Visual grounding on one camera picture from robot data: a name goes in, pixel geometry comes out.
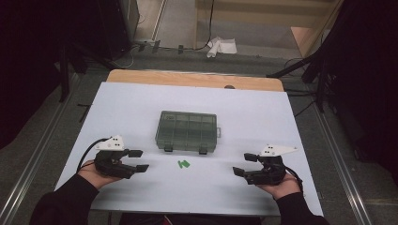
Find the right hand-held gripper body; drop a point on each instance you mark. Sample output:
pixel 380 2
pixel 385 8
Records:
pixel 270 168

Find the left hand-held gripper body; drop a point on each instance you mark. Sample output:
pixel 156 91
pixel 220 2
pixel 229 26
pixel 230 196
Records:
pixel 109 157

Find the small green plastic piece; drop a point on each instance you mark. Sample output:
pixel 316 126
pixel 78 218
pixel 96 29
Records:
pixel 186 163
pixel 180 164

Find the smoky clear plastic compartment box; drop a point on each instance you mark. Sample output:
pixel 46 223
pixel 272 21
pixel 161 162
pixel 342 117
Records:
pixel 186 131

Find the person's right hand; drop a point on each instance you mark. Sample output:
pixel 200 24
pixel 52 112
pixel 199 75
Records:
pixel 283 187

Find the person's left hand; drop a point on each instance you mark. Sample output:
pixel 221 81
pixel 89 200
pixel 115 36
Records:
pixel 90 175

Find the white board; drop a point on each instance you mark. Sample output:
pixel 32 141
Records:
pixel 219 187

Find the dark round table grommet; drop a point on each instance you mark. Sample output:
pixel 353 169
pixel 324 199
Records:
pixel 229 86

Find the wooden table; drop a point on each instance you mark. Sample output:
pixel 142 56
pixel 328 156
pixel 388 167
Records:
pixel 187 79

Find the black metal stand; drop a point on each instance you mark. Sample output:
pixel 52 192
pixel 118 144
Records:
pixel 64 75

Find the black tripod stand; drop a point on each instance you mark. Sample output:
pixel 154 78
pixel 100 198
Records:
pixel 319 84

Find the power strip with plugs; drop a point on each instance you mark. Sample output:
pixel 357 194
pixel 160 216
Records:
pixel 155 46

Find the white crumpled cloth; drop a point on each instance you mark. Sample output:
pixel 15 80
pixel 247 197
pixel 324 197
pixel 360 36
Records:
pixel 222 45

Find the black cabinet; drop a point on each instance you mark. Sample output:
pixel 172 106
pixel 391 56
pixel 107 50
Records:
pixel 119 25

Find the light wooden platform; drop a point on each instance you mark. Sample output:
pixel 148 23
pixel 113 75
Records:
pixel 266 15

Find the metal floor rail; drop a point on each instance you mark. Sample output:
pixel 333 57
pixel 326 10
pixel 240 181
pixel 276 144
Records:
pixel 34 156
pixel 344 168

